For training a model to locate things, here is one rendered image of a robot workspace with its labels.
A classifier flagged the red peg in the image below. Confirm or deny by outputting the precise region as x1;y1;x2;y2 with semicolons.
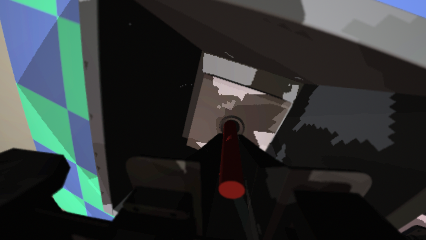
219;120;245;198

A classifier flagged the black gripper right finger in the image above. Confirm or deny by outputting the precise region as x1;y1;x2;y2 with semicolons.
237;134;372;240

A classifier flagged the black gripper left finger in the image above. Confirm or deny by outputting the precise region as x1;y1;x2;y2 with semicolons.
126;133;223;236

